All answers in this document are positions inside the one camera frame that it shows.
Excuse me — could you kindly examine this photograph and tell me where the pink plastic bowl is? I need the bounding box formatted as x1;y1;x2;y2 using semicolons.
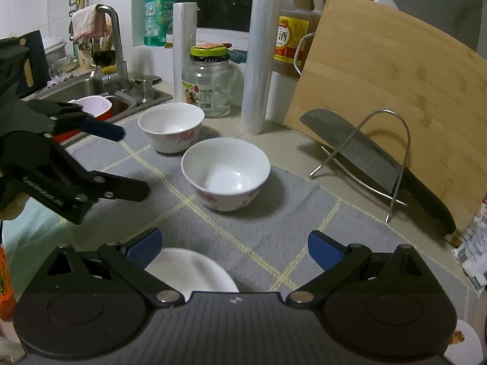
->
68;96;113;120

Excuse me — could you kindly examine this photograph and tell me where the dark window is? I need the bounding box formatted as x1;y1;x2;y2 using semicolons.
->
173;0;293;33

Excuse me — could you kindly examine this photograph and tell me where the white seasoning bag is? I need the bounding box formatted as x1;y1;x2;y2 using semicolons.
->
451;194;487;290

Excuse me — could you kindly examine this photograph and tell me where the green dish soap bottle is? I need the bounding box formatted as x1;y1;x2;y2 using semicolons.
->
143;0;176;48

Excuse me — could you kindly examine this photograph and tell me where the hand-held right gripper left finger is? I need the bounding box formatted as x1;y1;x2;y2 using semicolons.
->
46;227;182;305

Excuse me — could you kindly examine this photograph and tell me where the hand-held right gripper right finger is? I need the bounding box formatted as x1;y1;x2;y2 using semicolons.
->
285;230;430;305

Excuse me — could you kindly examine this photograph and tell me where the metal wire handle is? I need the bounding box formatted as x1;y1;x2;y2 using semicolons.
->
293;32;317;75

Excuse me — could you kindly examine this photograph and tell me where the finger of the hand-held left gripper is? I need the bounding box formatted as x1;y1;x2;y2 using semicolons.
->
53;150;150;207
26;99;126;142

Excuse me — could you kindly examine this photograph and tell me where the metal kitchen faucet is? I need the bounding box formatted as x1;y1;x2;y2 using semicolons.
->
93;4;130;89

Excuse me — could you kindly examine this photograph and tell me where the orange snack packet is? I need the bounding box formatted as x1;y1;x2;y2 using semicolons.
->
0;245;18;320

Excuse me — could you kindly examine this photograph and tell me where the cleaver with black handle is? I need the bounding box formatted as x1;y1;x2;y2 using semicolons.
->
299;109;457;236

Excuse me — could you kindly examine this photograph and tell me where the red plastic basin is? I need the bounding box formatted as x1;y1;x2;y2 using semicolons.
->
101;97;132;122

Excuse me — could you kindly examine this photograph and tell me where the short white paper roll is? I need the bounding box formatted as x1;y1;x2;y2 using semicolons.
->
172;2;199;104

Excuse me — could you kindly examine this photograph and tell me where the pink dish cloth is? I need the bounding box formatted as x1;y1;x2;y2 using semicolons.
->
72;4;109;42

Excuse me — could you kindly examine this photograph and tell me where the bamboo cutting board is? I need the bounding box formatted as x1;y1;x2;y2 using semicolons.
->
283;0;487;236

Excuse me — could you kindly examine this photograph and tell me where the white bowl pink floral print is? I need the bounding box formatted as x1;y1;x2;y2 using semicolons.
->
181;138;272;212
138;103;205;155
145;248;240;294

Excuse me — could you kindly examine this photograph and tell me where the metal wire rack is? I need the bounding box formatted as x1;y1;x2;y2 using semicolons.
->
309;109;412;223

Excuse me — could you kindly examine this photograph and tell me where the grey and teal printed mat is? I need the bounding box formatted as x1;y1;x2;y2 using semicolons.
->
0;120;482;350

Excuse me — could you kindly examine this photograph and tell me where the large white plate fruit print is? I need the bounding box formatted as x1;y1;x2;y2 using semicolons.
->
444;318;483;365

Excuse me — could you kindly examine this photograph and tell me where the stainless steel sink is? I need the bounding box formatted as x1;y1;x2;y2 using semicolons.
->
23;70;173;122

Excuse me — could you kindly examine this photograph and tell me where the glass jar green lid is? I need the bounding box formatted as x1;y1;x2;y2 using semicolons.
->
181;43;233;118

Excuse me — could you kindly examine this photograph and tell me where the tall plastic wrap roll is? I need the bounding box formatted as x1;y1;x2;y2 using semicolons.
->
240;0;285;135

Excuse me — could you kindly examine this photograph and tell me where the cooking oil bottle yellow label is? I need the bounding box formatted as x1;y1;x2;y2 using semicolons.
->
273;0;324;80

